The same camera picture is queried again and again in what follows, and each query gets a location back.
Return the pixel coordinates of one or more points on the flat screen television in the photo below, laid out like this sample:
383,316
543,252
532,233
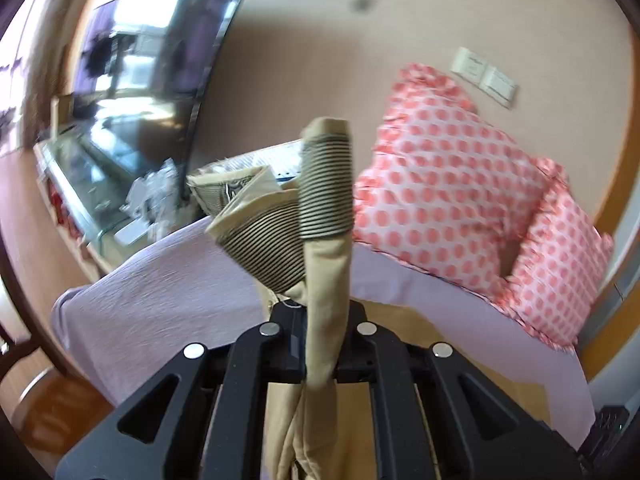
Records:
150,60

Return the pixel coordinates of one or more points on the white wall switch plate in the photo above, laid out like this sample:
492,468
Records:
469,64
499,86

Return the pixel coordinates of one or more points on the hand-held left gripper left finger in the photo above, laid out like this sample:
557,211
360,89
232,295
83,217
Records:
284,356

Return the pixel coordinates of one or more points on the white clutter on cabinet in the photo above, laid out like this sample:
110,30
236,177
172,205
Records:
152,195

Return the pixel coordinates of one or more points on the glass top television cabinet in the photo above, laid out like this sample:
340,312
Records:
75,185

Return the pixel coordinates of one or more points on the dark wooden chair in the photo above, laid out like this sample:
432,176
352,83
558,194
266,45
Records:
12,360

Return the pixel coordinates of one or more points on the small pink polka dot pillow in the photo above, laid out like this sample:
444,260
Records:
555,280

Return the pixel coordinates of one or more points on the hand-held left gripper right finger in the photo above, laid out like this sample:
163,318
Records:
356,356

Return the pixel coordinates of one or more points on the large pink polka dot pillow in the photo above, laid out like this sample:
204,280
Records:
450,185

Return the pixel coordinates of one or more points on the bed with lavender sheet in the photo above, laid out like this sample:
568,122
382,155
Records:
165,285

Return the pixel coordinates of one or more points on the beige pants with striped waistband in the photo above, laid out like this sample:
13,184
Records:
326,270

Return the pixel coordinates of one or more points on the black box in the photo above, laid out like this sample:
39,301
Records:
605,430

